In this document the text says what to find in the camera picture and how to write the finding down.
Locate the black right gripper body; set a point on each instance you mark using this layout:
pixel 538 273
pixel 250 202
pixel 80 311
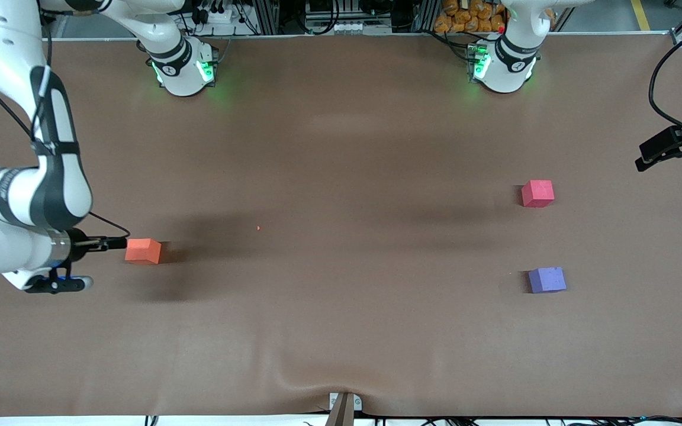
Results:
pixel 80 245

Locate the orange foam block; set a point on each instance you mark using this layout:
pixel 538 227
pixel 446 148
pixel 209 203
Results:
pixel 141 250

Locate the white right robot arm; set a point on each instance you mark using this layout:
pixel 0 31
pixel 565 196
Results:
pixel 15 201

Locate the red foam block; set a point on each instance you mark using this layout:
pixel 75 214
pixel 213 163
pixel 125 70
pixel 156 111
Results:
pixel 537 193

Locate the purple foam block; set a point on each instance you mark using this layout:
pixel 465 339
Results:
pixel 547 280

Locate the pile of orange bags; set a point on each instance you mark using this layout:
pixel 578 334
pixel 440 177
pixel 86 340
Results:
pixel 471 16

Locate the brown table cloth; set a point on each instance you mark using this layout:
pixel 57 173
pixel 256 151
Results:
pixel 341 319

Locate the white power strip with plugs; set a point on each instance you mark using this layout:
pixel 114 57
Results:
pixel 214 15

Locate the small white terminal strip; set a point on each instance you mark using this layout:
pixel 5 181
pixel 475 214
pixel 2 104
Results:
pixel 347 27

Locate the silver corner bracket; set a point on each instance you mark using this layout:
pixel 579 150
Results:
pixel 678 38

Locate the aluminium frame post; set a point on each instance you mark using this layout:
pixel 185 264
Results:
pixel 267 16

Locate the metal clamp bracket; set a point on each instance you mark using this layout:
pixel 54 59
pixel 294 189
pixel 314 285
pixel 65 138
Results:
pixel 345 407

